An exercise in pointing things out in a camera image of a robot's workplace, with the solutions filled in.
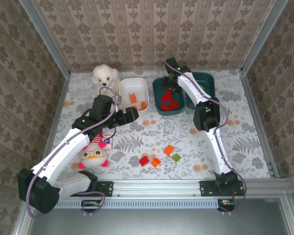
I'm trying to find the small pink card pack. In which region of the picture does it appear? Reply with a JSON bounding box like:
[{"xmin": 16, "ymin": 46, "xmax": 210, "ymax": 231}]
[{"xmin": 101, "ymin": 137, "xmax": 114, "ymax": 150}]

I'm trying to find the thin black cable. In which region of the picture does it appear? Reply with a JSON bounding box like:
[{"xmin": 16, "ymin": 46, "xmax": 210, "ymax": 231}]
[{"xmin": 104, "ymin": 126, "xmax": 117, "ymax": 141}]

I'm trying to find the aluminium frame post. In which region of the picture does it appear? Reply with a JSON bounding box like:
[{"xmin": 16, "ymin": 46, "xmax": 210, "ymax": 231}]
[
  {"xmin": 240, "ymin": 0, "xmax": 284, "ymax": 74},
  {"xmin": 18, "ymin": 0, "xmax": 71, "ymax": 77}
]

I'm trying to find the aluminium side rail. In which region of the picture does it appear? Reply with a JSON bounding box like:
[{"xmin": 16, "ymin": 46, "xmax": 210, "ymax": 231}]
[
  {"xmin": 42, "ymin": 72, "xmax": 71, "ymax": 161},
  {"xmin": 239, "ymin": 70, "xmax": 280, "ymax": 179}
]

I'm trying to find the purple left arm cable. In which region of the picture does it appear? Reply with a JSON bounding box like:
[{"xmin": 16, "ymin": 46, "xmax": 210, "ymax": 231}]
[{"xmin": 25, "ymin": 87, "xmax": 120, "ymax": 220}]

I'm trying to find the aluminium mounting rail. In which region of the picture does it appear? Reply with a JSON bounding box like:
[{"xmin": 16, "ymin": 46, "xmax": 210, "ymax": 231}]
[{"xmin": 56, "ymin": 178, "xmax": 291, "ymax": 197}]

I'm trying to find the white slotted cable duct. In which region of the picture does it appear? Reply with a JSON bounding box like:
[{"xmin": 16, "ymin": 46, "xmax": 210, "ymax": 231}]
[{"xmin": 54, "ymin": 198, "xmax": 220, "ymax": 210}]

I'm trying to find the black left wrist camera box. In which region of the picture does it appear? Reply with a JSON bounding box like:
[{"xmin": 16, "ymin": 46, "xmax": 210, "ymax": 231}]
[{"xmin": 124, "ymin": 107, "xmax": 140, "ymax": 122}]

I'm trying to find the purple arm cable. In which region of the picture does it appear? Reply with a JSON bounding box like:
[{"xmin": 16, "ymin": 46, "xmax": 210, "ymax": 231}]
[
  {"xmin": 25, "ymin": 87, "xmax": 120, "ymax": 220},
  {"xmin": 163, "ymin": 60, "xmax": 247, "ymax": 216}
]

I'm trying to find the purple base power cable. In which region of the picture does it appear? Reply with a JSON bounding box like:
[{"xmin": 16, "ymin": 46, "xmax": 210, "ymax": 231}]
[{"xmin": 81, "ymin": 190, "xmax": 106, "ymax": 217}]

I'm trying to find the dark teal plastic tub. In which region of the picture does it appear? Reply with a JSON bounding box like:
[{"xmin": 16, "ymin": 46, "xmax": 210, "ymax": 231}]
[
  {"xmin": 152, "ymin": 77, "xmax": 186, "ymax": 116},
  {"xmin": 185, "ymin": 72, "xmax": 216, "ymax": 110}
]

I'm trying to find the white plush dog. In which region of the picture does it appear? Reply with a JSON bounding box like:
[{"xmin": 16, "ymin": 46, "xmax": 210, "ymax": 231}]
[{"xmin": 91, "ymin": 64, "xmax": 122, "ymax": 97}]

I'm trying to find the white plastic tub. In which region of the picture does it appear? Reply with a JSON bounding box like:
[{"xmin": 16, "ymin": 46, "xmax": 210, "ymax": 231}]
[{"xmin": 119, "ymin": 77, "xmax": 150, "ymax": 118}]

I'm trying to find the grey metal panel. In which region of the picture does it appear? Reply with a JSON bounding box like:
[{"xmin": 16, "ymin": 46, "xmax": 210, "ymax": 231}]
[{"xmin": 26, "ymin": 197, "xmax": 294, "ymax": 235}]

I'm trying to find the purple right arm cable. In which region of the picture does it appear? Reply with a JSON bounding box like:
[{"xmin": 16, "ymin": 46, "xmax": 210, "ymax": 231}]
[{"xmin": 163, "ymin": 60, "xmax": 247, "ymax": 216}]

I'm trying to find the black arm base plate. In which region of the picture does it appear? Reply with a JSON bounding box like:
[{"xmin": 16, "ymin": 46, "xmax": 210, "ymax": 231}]
[
  {"xmin": 70, "ymin": 180, "xmax": 114, "ymax": 197},
  {"xmin": 199, "ymin": 180, "xmax": 245, "ymax": 197}
]

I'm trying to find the plush doll with glasses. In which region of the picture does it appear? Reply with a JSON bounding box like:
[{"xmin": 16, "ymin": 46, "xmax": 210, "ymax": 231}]
[{"xmin": 77, "ymin": 133, "xmax": 110, "ymax": 172}]

